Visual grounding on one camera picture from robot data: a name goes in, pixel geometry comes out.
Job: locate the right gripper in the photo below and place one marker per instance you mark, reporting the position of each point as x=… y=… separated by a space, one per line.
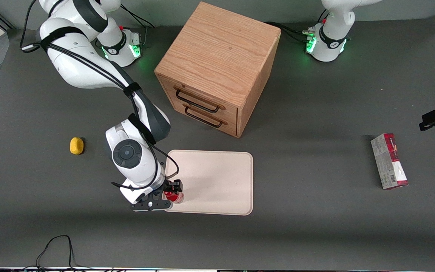
x=171 y=186

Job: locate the small red coke bottle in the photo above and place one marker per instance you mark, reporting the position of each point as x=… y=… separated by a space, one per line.
x=172 y=196

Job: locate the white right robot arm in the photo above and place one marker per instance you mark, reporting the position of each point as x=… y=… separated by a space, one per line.
x=74 y=56

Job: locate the beige plastic tray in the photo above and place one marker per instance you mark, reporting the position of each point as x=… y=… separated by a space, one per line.
x=217 y=181

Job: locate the red plaid cardboard box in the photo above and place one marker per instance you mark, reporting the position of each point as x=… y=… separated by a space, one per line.
x=389 y=160

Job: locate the wooden drawer front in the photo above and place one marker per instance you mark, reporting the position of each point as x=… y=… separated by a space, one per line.
x=232 y=111
x=230 y=126

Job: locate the small yellow lemon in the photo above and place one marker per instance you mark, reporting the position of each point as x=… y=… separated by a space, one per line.
x=76 y=146

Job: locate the wooden two-drawer cabinet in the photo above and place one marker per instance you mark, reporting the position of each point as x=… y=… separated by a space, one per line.
x=217 y=49

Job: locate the dark right wrist camera box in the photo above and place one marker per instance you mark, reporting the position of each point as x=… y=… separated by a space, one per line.
x=142 y=207

